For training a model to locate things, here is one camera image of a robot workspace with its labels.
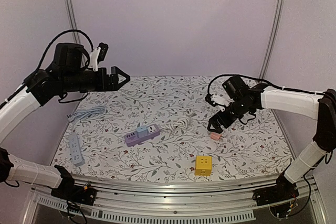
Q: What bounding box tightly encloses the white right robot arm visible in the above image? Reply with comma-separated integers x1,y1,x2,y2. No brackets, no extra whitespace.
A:
205,74,335,201

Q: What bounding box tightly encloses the right aluminium frame post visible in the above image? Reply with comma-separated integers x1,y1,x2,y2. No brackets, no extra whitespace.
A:
259,0,285,79

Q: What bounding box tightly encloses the blue plug adapter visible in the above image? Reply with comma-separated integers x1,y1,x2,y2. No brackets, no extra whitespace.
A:
136,126,149,138

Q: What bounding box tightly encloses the white coiled power cord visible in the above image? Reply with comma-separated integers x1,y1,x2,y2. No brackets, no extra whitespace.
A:
160,115,192,131

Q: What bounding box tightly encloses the pink plug adapter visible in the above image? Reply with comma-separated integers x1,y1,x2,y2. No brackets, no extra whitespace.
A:
210,132,222,141

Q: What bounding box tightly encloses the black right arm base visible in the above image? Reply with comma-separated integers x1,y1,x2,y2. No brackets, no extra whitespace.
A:
252,173,299,206

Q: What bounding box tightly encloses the floral patterned table mat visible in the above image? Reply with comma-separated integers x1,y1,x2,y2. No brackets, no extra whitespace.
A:
52,77,293,183

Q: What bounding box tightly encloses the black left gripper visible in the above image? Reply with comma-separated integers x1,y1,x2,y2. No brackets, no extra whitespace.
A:
61,65,130,92

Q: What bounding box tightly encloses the purple power strip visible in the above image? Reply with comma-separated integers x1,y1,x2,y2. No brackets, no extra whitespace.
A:
124,124,161,147

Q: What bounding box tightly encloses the aluminium frame post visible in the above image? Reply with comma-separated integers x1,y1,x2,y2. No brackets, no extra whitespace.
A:
59,0,82,46
259,0,285,79

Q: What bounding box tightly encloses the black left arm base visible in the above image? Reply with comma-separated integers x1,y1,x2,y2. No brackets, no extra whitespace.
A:
51,165,97,206

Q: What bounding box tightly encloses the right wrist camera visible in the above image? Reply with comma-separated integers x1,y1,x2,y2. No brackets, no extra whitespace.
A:
205,94,232,112

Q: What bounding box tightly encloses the light blue power strip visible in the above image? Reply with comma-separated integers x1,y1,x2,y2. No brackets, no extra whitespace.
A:
69,133,85,167

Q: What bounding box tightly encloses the yellow cube socket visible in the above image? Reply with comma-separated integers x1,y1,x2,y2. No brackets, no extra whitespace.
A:
195,155,212,176

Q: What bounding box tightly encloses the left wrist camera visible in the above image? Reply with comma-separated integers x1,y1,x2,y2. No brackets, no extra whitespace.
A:
88,42,109,72

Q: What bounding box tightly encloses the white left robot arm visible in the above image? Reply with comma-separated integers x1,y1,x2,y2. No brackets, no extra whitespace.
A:
1,30,131,200

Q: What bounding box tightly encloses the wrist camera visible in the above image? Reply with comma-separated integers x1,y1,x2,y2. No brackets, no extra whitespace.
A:
88,42,109,72
205,94,232,112

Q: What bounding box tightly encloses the left aluminium frame post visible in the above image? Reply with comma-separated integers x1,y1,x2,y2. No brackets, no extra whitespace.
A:
59,0,82,46

